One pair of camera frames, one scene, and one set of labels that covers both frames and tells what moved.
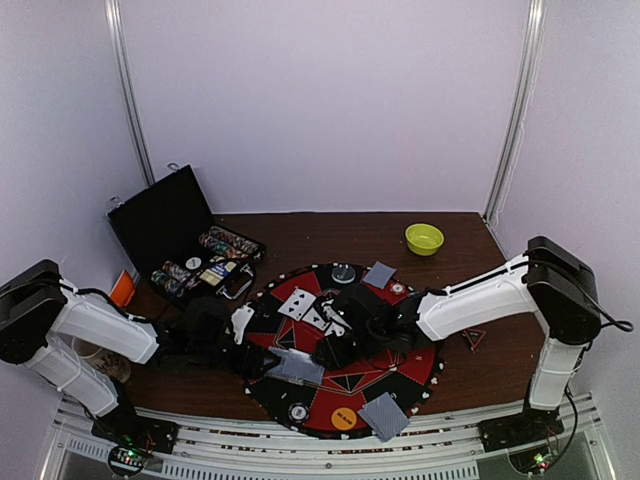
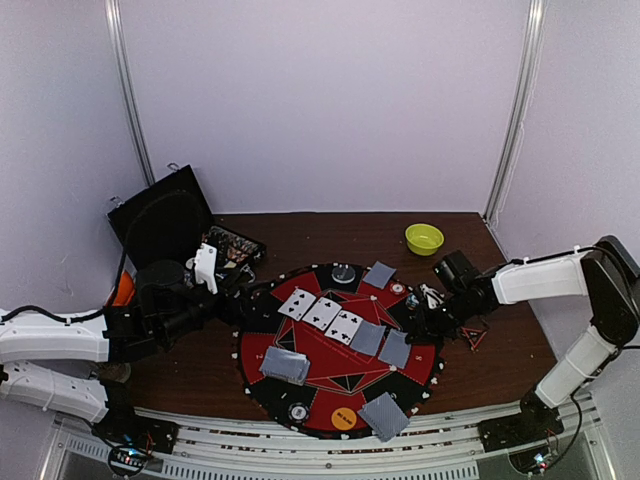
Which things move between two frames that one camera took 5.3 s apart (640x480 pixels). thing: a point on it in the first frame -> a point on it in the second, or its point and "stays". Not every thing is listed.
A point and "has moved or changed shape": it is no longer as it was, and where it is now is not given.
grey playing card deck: [297, 365] has moved or changed shape
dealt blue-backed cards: [380, 274] stays
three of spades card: [298, 304] stays
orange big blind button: [343, 418] stays
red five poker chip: [397, 288] stays
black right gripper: [335, 345] -> [433, 315]
